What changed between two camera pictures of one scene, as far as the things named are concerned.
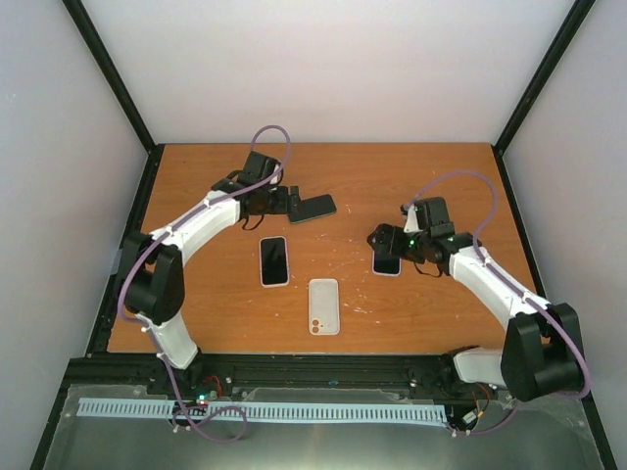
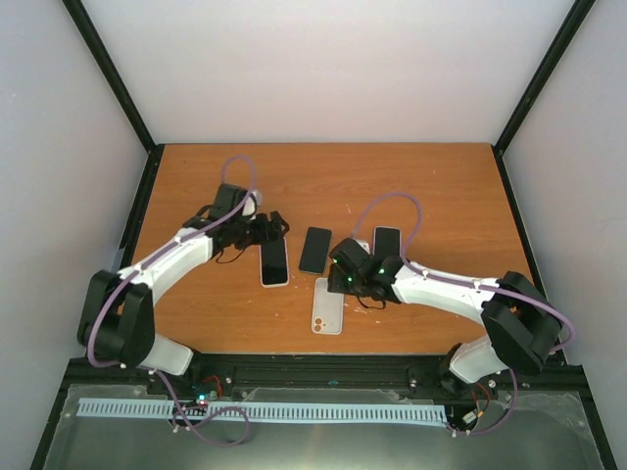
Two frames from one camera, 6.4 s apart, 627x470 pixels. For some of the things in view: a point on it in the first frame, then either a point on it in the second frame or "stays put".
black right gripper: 394,248 -> 335,282
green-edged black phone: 313,208 -> 315,251
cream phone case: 323,306 stays put
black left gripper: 281,205 -> 264,232
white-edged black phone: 273,260 stays put
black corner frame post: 534,85 stays put
